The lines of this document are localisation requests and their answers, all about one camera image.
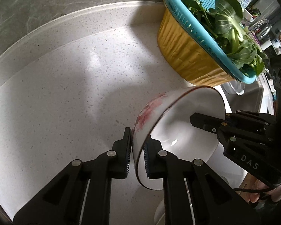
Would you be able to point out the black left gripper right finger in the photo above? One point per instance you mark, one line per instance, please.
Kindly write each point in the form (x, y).
(161, 164)

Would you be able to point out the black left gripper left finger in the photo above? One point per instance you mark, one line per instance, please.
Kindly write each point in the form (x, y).
(98, 175)

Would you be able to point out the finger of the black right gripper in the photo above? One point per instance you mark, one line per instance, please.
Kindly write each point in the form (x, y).
(206, 123)

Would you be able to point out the white bowl red floral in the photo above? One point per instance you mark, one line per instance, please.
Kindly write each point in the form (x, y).
(166, 118)

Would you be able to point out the plain white bowl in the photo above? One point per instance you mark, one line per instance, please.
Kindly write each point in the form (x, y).
(212, 200)

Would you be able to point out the yellow plastic basin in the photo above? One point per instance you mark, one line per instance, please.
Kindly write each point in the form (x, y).
(186, 56)

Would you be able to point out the green leafy vegetables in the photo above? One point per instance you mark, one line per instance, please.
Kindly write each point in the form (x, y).
(223, 23)

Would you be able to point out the teal plastic colander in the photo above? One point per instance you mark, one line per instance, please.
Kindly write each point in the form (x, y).
(196, 31)

